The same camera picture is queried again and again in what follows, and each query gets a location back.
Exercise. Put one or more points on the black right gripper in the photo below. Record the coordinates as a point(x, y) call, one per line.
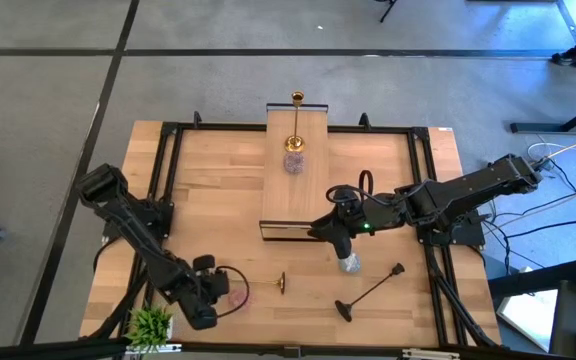
point(343, 222)

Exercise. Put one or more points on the wooden shelf with black frame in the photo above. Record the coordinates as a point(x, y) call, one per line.
point(293, 200)

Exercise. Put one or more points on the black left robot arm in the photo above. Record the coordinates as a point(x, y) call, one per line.
point(133, 225)

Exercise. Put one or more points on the green plant in white pot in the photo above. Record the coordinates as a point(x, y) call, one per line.
point(148, 327)

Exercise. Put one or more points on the black desk foot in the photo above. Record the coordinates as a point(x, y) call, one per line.
point(543, 127)

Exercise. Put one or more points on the teal patterned candle tin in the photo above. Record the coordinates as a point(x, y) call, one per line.
point(351, 265)

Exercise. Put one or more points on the pink patterned candle tin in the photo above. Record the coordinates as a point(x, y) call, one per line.
point(241, 300)

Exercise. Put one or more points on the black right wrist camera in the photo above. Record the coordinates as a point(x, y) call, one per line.
point(347, 196)

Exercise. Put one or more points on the gold candlestick holder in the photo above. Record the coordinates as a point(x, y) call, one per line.
point(281, 283)
point(294, 144)

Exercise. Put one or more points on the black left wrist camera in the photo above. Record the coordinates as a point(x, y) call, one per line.
point(204, 263)

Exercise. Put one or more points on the black aluminium table frame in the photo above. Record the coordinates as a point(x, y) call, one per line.
point(418, 150)

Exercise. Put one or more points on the black candlestick holder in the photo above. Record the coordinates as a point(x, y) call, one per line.
point(344, 310)

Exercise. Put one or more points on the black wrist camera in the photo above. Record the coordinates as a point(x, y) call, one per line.
point(204, 263)
point(347, 196)

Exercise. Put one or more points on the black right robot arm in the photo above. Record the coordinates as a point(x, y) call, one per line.
point(468, 190)

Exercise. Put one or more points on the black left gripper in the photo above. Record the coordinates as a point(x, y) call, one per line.
point(215, 287)

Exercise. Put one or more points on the purple patterned candle tin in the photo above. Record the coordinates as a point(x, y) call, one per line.
point(294, 163)

